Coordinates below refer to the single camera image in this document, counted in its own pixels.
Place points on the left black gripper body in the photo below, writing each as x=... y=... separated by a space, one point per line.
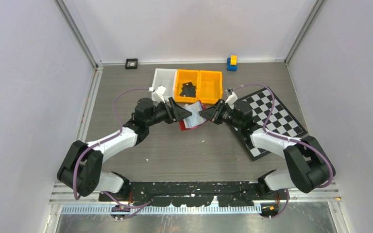
x=162 y=114

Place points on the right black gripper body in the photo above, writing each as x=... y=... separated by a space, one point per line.
x=224 y=114

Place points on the red card holder wallet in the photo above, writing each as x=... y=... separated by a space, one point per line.
x=195 y=120

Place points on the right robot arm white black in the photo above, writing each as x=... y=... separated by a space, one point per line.
x=307 y=165

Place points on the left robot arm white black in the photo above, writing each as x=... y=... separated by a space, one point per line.
x=81 y=169

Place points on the black card in bin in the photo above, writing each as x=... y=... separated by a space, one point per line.
x=188 y=90

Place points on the orange bin with cards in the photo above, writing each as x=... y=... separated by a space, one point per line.
x=184 y=76

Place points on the empty orange bin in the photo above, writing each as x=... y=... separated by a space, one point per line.
x=210 y=89

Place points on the white plastic bin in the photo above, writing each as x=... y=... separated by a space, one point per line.
x=165 y=77

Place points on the blue yellow toy block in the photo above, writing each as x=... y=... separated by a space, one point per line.
x=232 y=63

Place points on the small black square box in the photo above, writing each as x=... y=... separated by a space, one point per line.
x=131 y=63

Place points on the black white checkerboard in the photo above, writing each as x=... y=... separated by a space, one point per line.
x=282 y=121

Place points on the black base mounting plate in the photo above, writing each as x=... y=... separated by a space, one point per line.
x=194 y=194

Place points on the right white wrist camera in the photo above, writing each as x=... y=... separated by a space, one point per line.
x=231 y=96

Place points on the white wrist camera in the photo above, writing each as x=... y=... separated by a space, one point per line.
x=157 y=94
x=231 y=96

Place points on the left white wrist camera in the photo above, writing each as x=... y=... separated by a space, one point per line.
x=157 y=94

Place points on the aluminium rail frame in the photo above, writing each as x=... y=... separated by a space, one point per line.
x=90 y=204

